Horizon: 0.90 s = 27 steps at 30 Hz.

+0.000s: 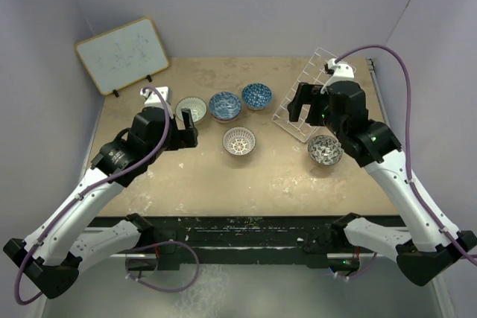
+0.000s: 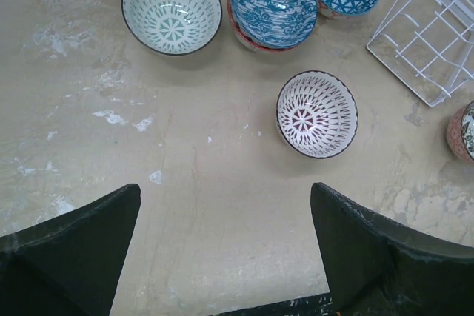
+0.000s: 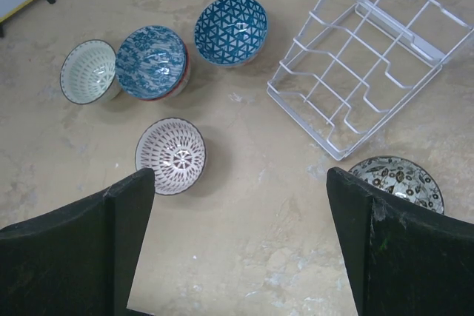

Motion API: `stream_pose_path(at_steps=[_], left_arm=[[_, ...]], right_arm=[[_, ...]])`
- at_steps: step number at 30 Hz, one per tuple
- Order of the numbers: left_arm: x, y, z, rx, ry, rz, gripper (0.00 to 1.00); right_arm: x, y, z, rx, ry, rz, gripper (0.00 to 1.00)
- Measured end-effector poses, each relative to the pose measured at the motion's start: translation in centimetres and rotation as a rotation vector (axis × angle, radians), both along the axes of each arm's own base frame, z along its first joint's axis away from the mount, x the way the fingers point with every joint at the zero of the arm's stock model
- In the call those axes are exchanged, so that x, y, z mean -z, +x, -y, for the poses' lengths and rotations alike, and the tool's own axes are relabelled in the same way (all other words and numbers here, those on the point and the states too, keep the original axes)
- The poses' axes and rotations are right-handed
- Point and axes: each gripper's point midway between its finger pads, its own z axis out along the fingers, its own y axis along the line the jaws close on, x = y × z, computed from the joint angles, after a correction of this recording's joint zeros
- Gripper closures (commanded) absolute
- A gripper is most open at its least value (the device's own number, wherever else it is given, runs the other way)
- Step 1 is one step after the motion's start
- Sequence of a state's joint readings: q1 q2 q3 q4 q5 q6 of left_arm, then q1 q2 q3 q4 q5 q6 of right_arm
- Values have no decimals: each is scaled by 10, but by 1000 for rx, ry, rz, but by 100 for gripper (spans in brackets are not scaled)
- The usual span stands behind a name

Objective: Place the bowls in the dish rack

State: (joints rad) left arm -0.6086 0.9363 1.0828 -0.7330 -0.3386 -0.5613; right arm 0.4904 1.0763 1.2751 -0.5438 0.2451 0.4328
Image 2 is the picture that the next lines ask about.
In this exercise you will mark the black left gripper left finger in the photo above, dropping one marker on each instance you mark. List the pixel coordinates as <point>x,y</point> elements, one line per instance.
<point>70,264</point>

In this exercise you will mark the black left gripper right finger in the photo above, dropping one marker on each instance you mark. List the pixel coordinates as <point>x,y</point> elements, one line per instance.
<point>377,266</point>

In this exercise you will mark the orange floral pattern bowl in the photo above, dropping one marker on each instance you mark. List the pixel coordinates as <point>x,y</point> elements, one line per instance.
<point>459,134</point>

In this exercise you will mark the white bowl maroon pattern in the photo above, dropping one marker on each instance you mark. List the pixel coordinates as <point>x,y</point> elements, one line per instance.
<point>316,114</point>

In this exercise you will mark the white bowl green pattern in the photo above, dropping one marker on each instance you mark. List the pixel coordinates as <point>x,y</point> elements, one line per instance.
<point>173,27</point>

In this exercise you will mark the red rimmed bowl underneath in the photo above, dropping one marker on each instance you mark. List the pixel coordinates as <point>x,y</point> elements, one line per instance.
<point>247,41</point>

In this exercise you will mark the blue floral pattern bowl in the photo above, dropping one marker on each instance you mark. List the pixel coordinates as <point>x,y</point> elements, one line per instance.
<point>276,23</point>

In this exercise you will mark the white wire dish rack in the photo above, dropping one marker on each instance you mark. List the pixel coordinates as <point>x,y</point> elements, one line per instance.
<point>428,46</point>

